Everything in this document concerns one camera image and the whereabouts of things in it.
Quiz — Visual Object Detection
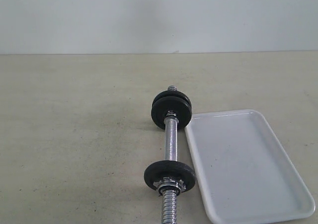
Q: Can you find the black weight plate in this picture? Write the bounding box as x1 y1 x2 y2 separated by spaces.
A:
152 90 192 106

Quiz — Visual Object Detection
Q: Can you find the chrome dumbbell bar with plates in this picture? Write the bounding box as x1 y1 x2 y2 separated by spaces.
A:
144 85 196 224

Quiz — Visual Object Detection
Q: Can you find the white rectangular plastic tray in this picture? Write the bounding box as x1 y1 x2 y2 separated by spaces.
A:
185 109 316 224

